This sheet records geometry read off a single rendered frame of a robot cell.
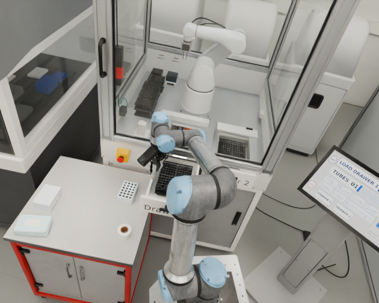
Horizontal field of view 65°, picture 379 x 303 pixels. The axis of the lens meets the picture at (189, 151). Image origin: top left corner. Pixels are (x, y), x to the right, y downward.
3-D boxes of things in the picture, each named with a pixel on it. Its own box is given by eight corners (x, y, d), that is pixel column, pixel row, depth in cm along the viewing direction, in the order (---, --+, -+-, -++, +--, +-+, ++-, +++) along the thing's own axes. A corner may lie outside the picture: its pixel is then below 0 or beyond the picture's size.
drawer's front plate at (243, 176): (251, 188, 177) (257, 176, 170) (204, 178, 177) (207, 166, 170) (251, 186, 179) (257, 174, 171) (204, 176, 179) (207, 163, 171)
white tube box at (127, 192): (131, 204, 162) (132, 199, 160) (117, 201, 163) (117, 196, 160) (138, 187, 172) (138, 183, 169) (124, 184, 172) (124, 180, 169)
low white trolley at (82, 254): (129, 321, 188) (132, 264, 137) (33, 302, 188) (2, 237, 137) (150, 241, 231) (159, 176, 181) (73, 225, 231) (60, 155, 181)
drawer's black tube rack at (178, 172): (186, 202, 160) (187, 195, 155) (154, 196, 160) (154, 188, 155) (191, 174, 176) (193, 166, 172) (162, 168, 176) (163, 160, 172)
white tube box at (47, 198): (50, 211, 151) (49, 205, 148) (33, 208, 151) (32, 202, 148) (62, 193, 161) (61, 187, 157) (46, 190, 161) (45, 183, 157)
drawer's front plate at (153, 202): (193, 221, 153) (197, 208, 146) (138, 210, 153) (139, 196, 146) (194, 219, 155) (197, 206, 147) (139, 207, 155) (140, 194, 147)
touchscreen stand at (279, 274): (289, 339, 195) (377, 265, 128) (239, 284, 217) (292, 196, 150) (325, 292, 223) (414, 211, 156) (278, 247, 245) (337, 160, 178)
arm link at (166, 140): (185, 139, 123) (178, 124, 130) (159, 140, 119) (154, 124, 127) (181, 153, 128) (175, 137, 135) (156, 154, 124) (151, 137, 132)
